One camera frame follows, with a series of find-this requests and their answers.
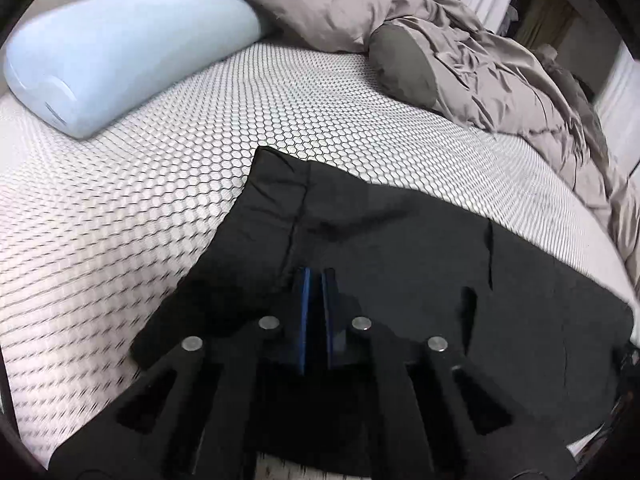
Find light blue pillow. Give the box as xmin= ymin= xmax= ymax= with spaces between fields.
xmin=2 ymin=0 xmax=276 ymax=141

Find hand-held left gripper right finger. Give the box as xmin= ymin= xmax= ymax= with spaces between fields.
xmin=322 ymin=269 xmax=576 ymax=480

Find grey duvet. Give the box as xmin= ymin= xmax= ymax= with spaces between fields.
xmin=205 ymin=0 xmax=640 ymax=306

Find brown curtain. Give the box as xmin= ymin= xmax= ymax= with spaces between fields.
xmin=520 ymin=0 xmax=576 ymax=51

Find black pants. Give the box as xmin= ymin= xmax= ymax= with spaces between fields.
xmin=130 ymin=145 xmax=636 ymax=480

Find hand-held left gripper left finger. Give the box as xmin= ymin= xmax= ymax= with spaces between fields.
xmin=50 ymin=267 xmax=312 ymax=480

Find bed with hexagon-patterned sheet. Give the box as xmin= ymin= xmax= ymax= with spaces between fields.
xmin=0 ymin=50 xmax=640 ymax=480

